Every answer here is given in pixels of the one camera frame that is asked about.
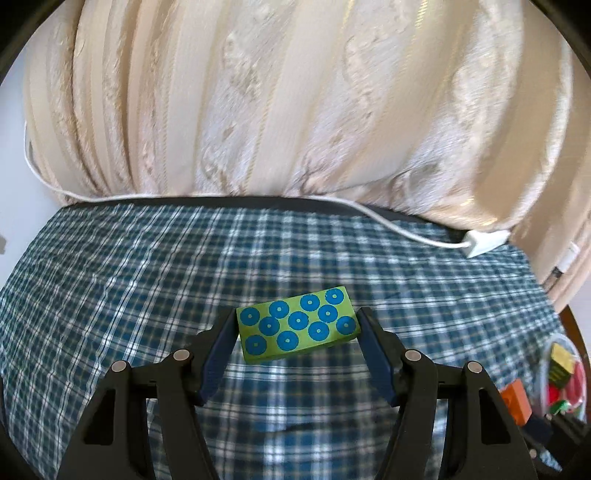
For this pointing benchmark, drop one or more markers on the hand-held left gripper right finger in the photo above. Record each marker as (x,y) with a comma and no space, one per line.
(376,355)

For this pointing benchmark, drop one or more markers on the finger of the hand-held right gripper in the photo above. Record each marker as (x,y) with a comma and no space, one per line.
(538,428)

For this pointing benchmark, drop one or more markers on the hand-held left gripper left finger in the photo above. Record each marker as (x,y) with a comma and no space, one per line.
(217,355)

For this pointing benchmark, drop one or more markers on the orange toy brick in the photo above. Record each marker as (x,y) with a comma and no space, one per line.
(517,399)

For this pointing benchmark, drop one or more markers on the pink foam tube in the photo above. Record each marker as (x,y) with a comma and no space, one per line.
(575,387)

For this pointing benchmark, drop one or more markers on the clear plastic container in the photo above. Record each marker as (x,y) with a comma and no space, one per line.
(545,369)

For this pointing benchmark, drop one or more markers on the green and yellow box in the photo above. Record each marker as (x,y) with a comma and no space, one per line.
(561,364)

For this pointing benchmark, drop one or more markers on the green block with blue dots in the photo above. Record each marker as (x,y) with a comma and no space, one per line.
(295,323)

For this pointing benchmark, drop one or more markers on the blue plaid tablecloth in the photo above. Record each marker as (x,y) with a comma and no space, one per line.
(138,277)

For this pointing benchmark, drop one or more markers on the white power strip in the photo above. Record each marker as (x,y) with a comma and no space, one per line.
(485,243)

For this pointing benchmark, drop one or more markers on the white and dark box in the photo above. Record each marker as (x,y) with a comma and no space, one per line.
(568,258)

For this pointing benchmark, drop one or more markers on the cream patterned curtain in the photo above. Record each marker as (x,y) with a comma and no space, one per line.
(277,92)

